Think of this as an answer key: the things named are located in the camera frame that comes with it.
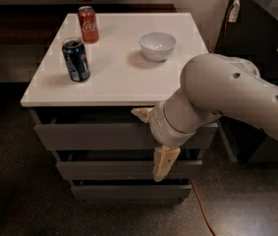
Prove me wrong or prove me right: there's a grey drawer cabinet white top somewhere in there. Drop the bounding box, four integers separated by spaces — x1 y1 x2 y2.
21 13 217 204

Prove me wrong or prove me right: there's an orange cable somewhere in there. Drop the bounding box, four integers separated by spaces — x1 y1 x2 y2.
191 180 217 236

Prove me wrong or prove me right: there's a white bowl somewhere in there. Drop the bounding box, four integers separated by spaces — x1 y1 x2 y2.
139 32 177 62

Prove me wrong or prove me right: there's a grey drawer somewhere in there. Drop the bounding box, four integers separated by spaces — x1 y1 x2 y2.
56 149 203 181
71 179 192 202
33 110 219 151

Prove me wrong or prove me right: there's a grey middle drawer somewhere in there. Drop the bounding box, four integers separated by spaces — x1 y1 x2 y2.
56 149 203 181

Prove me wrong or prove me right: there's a grey bottom drawer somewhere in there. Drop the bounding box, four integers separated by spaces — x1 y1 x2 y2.
71 179 192 202

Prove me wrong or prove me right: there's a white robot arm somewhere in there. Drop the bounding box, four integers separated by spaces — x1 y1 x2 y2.
132 53 278 182

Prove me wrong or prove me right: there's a grey top drawer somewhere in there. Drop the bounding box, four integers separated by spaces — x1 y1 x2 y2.
33 110 219 151

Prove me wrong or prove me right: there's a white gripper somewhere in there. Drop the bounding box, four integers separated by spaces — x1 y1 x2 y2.
131 102 195 182

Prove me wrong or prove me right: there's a white cable tag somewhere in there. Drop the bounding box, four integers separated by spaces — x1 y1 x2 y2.
228 0 240 23

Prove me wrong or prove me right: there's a black cabinet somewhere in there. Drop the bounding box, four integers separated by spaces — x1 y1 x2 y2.
215 0 278 163

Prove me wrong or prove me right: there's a red coca-cola can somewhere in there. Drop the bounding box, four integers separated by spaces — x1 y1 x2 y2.
78 6 99 43

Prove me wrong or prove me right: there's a blue pepsi can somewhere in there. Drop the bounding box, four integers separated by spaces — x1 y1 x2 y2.
62 38 90 82

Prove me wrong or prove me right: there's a dark wooden bench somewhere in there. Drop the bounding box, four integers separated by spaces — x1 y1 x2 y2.
0 3 178 46

